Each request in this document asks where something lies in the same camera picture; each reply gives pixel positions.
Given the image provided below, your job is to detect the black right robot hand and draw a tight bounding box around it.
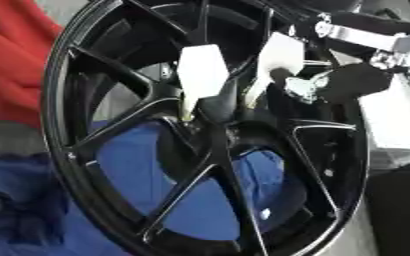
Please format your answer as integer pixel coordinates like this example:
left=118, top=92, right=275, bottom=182
left=268, top=61, right=396, bottom=105

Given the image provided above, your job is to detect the white pin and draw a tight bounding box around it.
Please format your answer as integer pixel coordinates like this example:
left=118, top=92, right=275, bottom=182
left=173, top=43, right=232, bottom=122
left=240, top=31, right=307, bottom=110

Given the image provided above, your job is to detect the black spoked wheel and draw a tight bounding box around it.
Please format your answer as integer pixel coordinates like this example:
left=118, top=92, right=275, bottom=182
left=38, top=0, right=373, bottom=256

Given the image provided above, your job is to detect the white box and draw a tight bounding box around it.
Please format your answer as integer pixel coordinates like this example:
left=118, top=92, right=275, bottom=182
left=355, top=73, right=410, bottom=152

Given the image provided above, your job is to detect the black box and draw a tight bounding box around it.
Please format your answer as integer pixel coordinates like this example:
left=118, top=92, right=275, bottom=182
left=364, top=161, right=410, bottom=256

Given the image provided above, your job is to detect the red cloth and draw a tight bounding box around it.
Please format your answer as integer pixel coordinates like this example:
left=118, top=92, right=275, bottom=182
left=0, top=0, right=65, bottom=129

